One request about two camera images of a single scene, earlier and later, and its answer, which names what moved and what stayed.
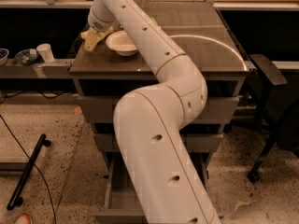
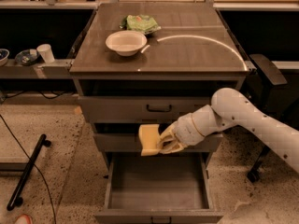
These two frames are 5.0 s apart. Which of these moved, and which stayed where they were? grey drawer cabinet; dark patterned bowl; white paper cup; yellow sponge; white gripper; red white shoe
Moved: white gripper; yellow sponge
Stayed: grey drawer cabinet; dark patterned bowl; red white shoe; white paper cup
